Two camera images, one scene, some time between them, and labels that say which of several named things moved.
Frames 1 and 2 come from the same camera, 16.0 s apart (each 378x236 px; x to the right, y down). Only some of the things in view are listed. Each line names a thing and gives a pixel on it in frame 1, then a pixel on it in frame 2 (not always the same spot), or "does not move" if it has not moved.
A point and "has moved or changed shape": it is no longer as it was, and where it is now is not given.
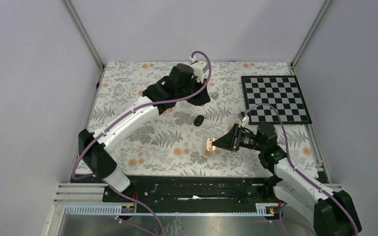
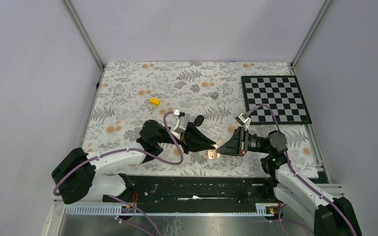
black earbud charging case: [199, 120] does not move
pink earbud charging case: [209, 147] has moved or changed shape
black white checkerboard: [282, 92] does not move
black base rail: [197, 190] does not move
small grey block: [214, 95] does not move
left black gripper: [203, 98] → [192, 140]
